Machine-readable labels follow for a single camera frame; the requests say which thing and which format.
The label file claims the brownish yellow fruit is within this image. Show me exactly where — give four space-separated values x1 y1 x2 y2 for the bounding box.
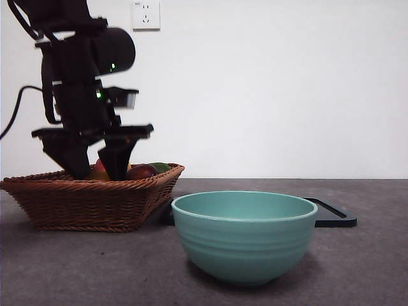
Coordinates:
83 170 112 182

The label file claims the teal ribbed bowl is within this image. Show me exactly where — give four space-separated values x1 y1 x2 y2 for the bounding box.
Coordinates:
171 190 319 287

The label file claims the red yellow apple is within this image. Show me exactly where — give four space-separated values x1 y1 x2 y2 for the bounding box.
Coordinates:
94 158 133 175

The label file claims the dark red plum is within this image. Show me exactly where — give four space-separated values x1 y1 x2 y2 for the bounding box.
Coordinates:
126 164 159 180

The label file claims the green fruit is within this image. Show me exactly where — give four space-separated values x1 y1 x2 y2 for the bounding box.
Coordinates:
149 162 172 175

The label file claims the brown wicker basket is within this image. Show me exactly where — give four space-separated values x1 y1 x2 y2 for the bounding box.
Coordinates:
0 163 186 233

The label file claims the dark rectangular tray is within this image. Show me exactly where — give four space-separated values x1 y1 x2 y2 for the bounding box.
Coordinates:
165 196 358 228

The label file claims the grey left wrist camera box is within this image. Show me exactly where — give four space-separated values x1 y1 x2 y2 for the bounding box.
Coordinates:
104 87 140 110

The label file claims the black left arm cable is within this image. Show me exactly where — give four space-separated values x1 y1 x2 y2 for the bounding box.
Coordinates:
0 85 45 140

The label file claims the white wall socket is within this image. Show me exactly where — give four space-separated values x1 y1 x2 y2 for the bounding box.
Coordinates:
132 0 161 32

